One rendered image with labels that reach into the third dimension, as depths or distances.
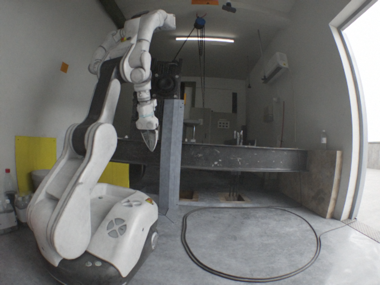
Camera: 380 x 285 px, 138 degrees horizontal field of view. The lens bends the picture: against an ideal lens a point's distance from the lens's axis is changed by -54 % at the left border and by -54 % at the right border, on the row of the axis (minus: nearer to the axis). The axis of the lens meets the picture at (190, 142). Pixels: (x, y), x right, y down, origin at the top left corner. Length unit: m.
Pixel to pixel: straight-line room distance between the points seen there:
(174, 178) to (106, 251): 1.02
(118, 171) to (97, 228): 1.12
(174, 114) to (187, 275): 1.25
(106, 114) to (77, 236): 0.52
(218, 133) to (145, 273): 4.27
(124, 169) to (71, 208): 1.22
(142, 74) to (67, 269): 0.79
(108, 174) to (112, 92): 1.21
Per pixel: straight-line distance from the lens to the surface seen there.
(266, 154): 1.73
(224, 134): 4.70
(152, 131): 0.74
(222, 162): 1.61
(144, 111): 0.69
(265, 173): 2.55
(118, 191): 1.00
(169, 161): 1.45
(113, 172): 1.80
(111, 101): 0.79
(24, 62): 1.62
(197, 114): 4.73
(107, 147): 0.69
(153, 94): 1.68
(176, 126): 1.45
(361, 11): 2.12
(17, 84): 1.56
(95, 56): 1.21
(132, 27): 1.13
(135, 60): 0.68
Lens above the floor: 0.65
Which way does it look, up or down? 1 degrees up
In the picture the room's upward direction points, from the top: 3 degrees clockwise
